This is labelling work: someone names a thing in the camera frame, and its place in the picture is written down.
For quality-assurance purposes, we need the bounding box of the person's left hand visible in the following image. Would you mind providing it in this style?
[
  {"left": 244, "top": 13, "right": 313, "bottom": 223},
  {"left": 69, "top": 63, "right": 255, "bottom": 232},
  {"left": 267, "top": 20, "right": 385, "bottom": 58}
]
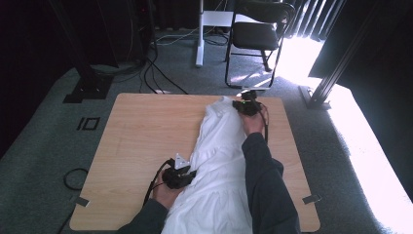
[{"left": 152, "top": 179, "right": 184, "bottom": 210}]

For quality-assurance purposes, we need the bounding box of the white desk frame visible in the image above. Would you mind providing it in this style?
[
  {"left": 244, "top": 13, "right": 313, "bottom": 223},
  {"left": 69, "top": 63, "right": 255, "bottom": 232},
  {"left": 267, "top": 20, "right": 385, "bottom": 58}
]
[{"left": 195, "top": 0, "right": 257, "bottom": 68}]

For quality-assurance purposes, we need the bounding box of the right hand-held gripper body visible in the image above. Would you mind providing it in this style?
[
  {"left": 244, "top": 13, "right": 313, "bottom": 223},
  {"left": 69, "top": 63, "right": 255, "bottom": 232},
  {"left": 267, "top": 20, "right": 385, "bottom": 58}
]
[{"left": 240, "top": 87, "right": 271, "bottom": 117}]

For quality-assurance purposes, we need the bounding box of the white floor cable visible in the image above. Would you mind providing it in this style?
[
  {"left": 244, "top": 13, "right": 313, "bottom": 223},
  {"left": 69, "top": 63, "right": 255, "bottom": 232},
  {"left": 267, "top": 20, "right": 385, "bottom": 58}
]
[{"left": 155, "top": 27, "right": 201, "bottom": 47}]

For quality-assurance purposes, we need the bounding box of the black floor cables bundle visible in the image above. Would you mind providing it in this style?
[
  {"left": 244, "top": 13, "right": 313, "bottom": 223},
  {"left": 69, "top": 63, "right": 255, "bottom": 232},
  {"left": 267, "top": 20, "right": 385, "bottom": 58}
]
[{"left": 139, "top": 0, "right": 189, "bottom": 96}]

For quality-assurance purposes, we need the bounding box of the black looped floor cable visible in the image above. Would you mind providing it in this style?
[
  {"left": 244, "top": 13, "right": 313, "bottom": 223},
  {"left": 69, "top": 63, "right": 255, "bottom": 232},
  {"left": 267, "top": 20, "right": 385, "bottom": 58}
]
[{"left": 62, "top": 168, "right": 90, "bottom": 191}]

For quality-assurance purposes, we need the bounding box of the black metal stand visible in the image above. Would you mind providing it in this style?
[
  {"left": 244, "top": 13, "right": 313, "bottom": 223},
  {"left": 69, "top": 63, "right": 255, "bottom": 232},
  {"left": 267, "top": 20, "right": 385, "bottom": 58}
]
[{"left": 48, "top": 0, "right": 115, "bottom": 104}]

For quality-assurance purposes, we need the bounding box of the white skirt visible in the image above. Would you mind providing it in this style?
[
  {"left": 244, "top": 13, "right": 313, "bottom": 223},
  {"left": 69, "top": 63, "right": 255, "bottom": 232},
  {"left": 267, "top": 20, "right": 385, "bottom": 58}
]
[{"left": 161, "top": 96, "right": 254, "bottom": 234}]

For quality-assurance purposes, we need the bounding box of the striped window curtain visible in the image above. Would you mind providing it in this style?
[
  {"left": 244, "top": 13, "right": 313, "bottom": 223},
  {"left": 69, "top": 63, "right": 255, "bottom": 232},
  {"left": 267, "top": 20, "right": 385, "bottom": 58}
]
[{"left": 285, "top": 0, "right": 345, "bottom": 42}]

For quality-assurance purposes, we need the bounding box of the black folding chair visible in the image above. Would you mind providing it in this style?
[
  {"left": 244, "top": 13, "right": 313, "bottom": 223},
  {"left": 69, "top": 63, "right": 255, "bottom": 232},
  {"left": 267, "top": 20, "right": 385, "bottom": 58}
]
[{"left": 224, "top": 0, "right": 296, "bottom": 91}]

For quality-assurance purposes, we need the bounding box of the person's right hand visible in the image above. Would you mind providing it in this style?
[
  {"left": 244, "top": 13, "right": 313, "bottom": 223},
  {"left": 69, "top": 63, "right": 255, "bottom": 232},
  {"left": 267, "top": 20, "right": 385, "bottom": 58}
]
[{"left": 242, "top": 111, "right": 265, "bottom": 137}]

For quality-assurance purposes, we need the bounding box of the right hand-held gripper cable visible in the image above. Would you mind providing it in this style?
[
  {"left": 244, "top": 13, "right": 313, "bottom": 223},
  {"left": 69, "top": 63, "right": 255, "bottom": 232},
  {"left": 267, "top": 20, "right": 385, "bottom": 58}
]
[{"left": 257, "top": 103, "right": 270, "bottom": 144}]

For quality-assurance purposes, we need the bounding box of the aluminium profile stand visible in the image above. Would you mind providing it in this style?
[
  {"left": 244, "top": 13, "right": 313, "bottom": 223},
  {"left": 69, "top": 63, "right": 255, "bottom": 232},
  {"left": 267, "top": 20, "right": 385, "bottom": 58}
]
[{"left": 298, "top": 0, "right": 381, "bottom": 111}]

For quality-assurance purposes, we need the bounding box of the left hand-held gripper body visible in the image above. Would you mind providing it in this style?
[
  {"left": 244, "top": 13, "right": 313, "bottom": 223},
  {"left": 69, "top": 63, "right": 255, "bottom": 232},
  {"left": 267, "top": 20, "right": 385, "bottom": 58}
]
[{"left": 161, "top": 153, "right": 191, "bottom": 190}]

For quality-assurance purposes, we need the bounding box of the hand-held gripper cable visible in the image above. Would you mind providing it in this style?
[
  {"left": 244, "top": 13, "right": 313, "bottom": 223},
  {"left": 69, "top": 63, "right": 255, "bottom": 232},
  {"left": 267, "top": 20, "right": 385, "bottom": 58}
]
[
  {"left": 142, "top": 158, "right": 174, "bottom": 207},
  {"left": 257, "top": 103, "right": 270, "bottom": 144}
]

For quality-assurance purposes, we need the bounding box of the left hand-held gripper cable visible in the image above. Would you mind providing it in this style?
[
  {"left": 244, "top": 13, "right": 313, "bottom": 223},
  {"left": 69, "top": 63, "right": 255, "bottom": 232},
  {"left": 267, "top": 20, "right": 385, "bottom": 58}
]
[{"left": 142, "top": 158, "right": 174, "bottom": 207}]

